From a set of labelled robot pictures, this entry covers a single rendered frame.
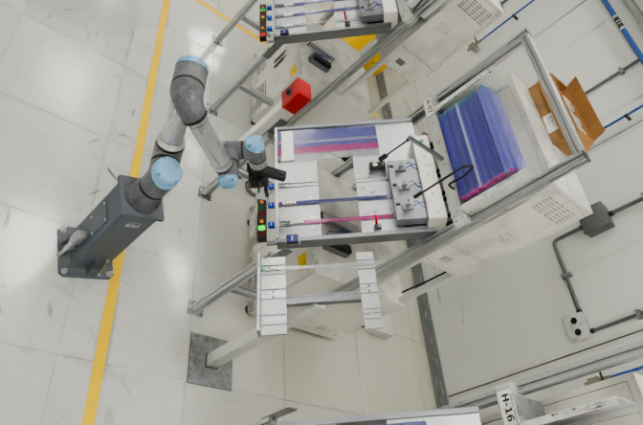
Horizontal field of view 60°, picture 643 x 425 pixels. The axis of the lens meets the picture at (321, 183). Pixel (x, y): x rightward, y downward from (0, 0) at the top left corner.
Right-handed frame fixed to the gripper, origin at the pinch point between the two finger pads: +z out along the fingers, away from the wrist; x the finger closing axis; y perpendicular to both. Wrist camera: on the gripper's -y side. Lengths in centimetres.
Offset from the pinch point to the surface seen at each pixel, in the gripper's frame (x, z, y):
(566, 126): 7, -38, -121
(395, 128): -43, 10, -64
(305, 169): -19.9, 10.0, -17.0
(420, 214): 15, 4, -66
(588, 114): -25, -9, -151
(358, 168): -18.0, 10.0, -42.5
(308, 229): 14.6, 10.0, -16.6
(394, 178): -6, 4, -58
